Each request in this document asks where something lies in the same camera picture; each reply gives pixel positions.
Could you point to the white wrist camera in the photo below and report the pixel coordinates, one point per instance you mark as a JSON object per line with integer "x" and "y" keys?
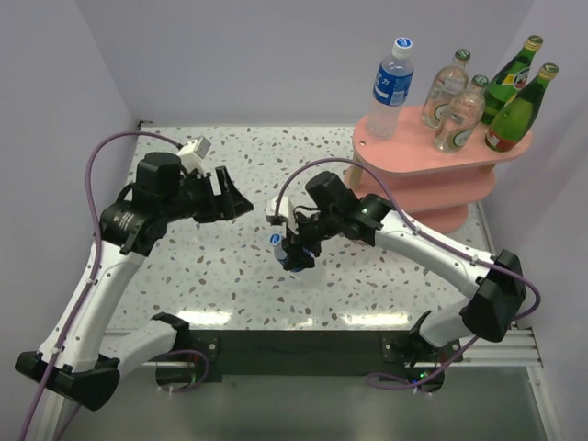
{"x": 281, "y": 212}
{"x": 193, "y": 154}

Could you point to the pink three-tier shelf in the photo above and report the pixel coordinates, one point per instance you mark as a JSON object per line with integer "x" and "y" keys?
{"x": 435, "y": 188}

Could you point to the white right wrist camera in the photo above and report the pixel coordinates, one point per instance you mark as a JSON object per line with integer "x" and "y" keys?
{"x": 281, "y": 212}

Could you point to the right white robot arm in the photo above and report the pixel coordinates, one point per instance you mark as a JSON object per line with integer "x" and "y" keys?
{"x": 491, "y": 284}

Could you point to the blue label water bottle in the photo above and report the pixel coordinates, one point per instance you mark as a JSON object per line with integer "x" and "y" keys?
{"x": 297, "y": 260}
{"x": 390, "y": 90}

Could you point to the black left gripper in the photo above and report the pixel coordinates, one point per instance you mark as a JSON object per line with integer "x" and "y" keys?
{"x": 218, "y": 208}

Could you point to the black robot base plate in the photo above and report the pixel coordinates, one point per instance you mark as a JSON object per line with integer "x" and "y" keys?
{"x": 302, "y": 353}

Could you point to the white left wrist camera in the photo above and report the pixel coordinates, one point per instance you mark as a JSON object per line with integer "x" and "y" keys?
{"x": 193, "y": 154}

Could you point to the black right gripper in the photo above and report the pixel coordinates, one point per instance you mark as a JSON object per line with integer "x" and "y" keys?
{"x": 298, "y": 257}

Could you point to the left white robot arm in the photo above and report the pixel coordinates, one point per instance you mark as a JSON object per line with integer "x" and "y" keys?
{"x": 72, "y": 362}

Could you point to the clear Chang glass bottle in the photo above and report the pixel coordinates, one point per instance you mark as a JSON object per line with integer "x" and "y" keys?
{"x": 448, "y": 82}
{"x": 461, "y": 117}

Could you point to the green glass bottle gold cap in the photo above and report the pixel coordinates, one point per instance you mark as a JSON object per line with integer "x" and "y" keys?
{"x": 510, "y": 79}

